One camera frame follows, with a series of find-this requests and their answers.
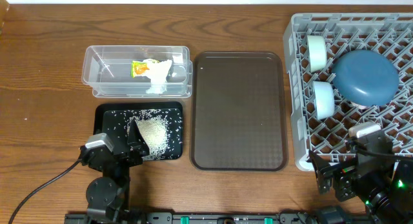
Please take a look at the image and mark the dark blue plate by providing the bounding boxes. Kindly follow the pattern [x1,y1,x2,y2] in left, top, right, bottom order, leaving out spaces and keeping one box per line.
[332,50,399,107]

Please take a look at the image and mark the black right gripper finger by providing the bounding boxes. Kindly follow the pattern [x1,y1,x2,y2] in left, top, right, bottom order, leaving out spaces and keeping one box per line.
[308,150,332,179]
[317,176,333,194]

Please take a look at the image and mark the yellow snack wrapper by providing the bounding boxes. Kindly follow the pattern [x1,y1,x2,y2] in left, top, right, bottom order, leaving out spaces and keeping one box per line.
[130,61,149,78]

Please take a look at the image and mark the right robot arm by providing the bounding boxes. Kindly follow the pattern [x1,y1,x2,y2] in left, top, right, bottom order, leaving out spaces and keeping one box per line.
[308,130,412,223]

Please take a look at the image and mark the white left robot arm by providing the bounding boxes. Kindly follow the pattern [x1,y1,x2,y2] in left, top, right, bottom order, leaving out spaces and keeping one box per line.
[8,121,150,224]

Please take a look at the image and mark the white rice pile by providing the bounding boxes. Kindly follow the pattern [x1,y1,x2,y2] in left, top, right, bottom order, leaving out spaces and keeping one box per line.
[105,108,182,161]

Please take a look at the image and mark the black waste tray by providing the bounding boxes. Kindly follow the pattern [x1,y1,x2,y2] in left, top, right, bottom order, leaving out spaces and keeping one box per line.
[94,101,183,161]

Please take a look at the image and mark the light green bowl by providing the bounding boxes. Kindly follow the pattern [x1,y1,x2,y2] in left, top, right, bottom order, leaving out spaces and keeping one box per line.
[307,36,327,72]

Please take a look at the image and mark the grey dishwasher rack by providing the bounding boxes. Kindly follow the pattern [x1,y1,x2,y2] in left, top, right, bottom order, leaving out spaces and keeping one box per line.
[283,13,412,171]

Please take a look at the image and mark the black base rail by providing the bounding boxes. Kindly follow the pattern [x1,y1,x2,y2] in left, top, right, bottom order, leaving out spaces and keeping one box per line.
[63,212,372,224]

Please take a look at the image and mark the clear plastic bin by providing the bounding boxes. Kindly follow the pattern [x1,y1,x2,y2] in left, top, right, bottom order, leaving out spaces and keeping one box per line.
[82,45,193,98]

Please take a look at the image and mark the white tissue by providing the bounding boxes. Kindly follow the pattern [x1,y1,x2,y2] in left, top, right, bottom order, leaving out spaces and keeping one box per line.
[143,59,173,94]

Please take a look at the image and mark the brown plastic serving tray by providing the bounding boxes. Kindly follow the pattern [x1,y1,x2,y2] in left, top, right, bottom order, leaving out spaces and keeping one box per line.
[190,52,288,172]

